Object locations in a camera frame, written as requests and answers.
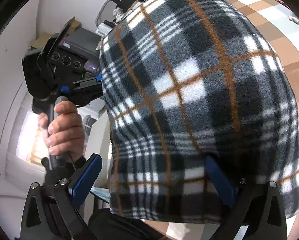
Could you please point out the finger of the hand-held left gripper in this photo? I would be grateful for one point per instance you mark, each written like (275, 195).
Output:
(89, 82)
(89, 97)

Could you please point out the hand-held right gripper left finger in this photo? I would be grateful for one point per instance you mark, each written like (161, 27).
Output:
(85, 180)

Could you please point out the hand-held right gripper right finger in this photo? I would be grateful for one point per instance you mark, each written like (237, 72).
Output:
(219, 182)

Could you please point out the plaid fleece cardigan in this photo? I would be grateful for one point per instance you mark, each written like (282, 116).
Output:
(189, 80)

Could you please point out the person's left hand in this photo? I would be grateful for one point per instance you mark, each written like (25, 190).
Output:
(67, 130)

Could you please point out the flat cardboard sheet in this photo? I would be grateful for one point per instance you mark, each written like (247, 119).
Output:
(42, 41)

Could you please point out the dark grey fridge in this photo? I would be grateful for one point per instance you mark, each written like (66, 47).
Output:
(87, 42)

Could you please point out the open cardboard box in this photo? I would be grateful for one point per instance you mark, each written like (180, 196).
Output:
(73, 23)

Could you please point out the person's dark trousers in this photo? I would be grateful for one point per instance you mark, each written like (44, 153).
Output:
(119, 227)

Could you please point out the grey arched mirror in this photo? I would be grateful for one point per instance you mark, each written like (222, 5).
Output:
(101, 10)

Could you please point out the white crumpled cloth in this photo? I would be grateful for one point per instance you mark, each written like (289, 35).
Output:
(118, 13)

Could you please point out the small white object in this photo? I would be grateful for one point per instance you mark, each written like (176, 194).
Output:
(295, 19)

